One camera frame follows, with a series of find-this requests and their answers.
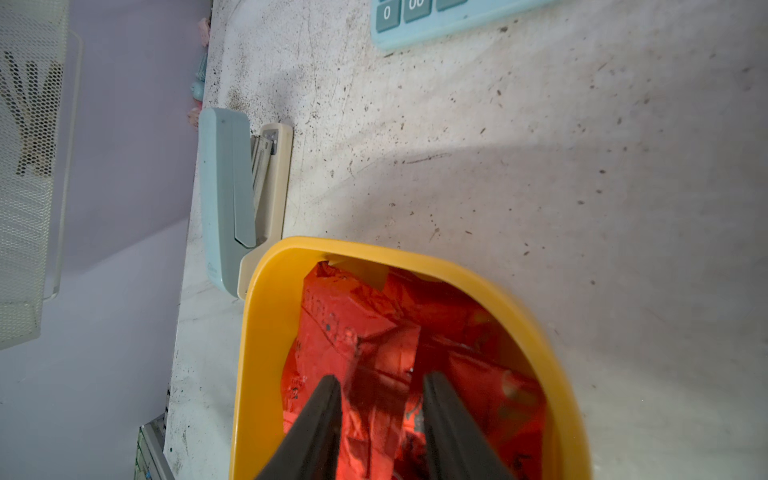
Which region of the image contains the wooden clothespins bundle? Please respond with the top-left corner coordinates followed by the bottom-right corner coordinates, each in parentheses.
top-left (1, 51), bottom-right (64, 177)

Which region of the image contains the lower white mesh shelf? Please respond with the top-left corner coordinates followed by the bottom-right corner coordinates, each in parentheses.
top-left (1, 1), bottom-right (83, 349)

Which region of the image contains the light blue calculator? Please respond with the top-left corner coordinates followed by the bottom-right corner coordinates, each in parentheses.
top-left (370, 0), bottom-right (551, 51)

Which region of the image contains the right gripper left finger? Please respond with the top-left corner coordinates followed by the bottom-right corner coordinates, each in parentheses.
top-left (257, 375), bottom-right (342, 480)

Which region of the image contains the red foil tea bags pile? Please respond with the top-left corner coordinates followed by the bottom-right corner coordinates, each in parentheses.
top-left (281, 262), bottom-right (546, 479)

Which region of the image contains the light blue stapler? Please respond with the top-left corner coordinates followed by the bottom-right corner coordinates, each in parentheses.
top-left (198, 108), bottom-right (294, 299)

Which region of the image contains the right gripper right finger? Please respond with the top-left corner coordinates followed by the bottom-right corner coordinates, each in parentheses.
top-left (423, 372), bottom-right (515, 480)

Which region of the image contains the yellow storage box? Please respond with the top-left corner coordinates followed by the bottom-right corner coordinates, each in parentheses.
top-left (229, 236), bottom-right (592, 479)

